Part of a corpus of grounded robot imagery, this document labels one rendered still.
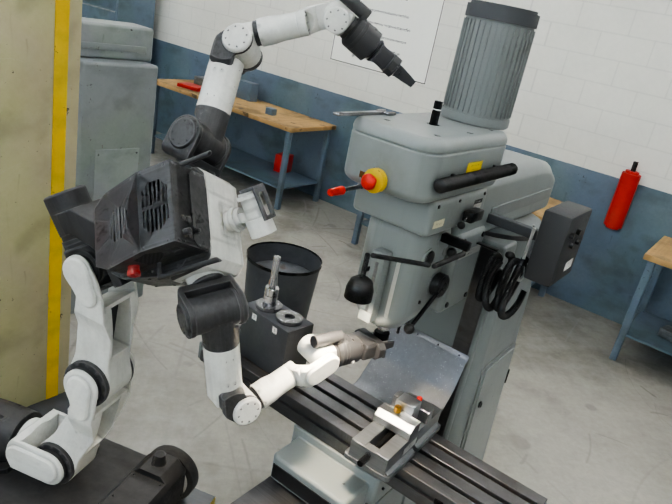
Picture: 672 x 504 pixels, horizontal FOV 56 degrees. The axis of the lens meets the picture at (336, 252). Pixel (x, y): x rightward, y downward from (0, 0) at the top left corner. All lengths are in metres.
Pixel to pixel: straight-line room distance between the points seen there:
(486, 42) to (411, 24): 4.82
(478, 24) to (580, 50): 4.15
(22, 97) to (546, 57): 4.41
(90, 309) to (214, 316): 0.43
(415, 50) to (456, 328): 4.65
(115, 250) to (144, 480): 0.96
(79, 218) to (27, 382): 1.81
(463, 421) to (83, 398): 1.28
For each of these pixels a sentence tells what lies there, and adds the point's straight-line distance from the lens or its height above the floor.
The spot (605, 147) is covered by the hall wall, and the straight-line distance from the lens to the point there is 5.90.
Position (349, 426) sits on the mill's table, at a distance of 2.01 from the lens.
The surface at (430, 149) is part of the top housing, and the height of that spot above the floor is 1.87.
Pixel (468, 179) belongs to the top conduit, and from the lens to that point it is 1.60.
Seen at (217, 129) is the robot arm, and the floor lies 1.78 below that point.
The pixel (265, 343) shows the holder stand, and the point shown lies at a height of 1.06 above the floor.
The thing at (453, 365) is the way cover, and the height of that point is 1.07.
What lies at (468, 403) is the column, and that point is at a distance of 2.35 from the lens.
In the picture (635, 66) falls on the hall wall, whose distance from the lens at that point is 5.85.
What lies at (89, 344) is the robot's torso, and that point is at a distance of 1.91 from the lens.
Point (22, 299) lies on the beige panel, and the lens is 3.21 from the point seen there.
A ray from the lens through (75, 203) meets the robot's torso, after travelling 1.80.
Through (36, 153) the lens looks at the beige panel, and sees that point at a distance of 2.98.
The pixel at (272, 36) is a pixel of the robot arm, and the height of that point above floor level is 2.02.
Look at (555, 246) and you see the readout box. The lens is 1.84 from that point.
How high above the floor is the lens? 2.15
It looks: 21 degrees down
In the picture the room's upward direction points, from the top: 12 degrees clockwise
